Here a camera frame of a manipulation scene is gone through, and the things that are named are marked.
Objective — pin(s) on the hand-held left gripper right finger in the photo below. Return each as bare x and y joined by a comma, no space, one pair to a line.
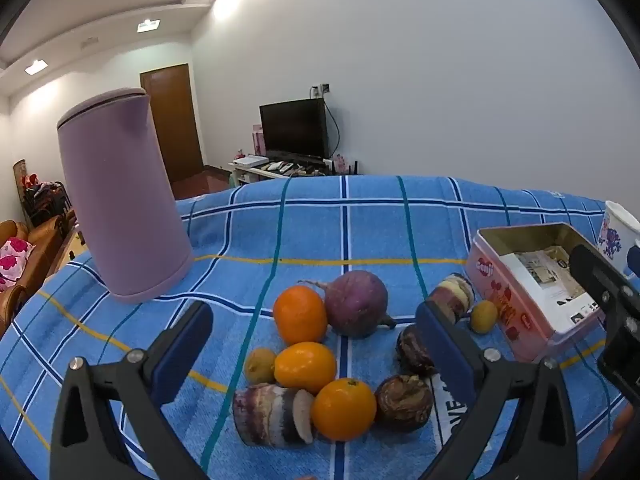
442,345

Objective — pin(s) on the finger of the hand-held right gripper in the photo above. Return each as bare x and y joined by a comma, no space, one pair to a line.
600,280

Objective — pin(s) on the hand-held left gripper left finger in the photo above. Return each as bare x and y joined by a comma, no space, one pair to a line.
180,355

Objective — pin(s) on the dark brown water chestnut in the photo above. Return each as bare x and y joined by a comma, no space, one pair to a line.
411,350
402,402

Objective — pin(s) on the yellow-brown longan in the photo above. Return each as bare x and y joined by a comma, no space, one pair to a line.
260,366
484,316

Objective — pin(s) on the short purple sugarcane piece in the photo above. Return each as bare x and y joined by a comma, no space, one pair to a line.
455,290

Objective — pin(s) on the pink tin box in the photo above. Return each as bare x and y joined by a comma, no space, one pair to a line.
505,305

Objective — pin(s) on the purple radish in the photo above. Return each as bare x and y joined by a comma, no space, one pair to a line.
357,302

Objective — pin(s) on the long purple sugarcane piece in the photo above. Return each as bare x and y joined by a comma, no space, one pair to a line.
265,415

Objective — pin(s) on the orange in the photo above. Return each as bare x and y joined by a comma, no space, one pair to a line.
300,315
305,365
342,410

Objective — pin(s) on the person's right forearm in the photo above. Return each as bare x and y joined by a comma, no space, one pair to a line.
617,435

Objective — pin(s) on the white cup blue flowers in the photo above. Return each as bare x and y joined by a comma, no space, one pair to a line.
612,235

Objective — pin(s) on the blue plaid blanket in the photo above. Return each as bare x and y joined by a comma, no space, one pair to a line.
350,220

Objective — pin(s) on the purple electric kettle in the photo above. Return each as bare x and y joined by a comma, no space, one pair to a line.
120,200

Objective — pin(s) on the brown leather sofa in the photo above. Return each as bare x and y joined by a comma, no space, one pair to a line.
42,240

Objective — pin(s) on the pink flowered cushion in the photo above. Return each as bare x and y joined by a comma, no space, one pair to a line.
15,257

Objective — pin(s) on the white television stand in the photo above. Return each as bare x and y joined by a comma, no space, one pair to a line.
247,175

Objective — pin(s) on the black router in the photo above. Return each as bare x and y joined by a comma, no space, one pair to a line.
351,169

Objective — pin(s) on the dark cluttered rack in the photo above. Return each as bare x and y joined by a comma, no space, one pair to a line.
45,200

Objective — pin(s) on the flat white box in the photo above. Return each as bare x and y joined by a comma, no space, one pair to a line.
251,161

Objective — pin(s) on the pink flower ornament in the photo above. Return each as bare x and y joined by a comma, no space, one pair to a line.
340,164

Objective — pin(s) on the pink gift box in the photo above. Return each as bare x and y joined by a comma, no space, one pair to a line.
258,141

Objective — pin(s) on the brown wooden door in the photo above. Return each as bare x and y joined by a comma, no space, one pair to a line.
172,120

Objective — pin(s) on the black television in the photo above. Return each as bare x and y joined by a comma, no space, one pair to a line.
295,127

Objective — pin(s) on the square ceiling light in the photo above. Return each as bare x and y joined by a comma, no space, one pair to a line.
36,67
148,25

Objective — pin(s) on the wall power socket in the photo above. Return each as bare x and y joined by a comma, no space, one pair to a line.
320,90

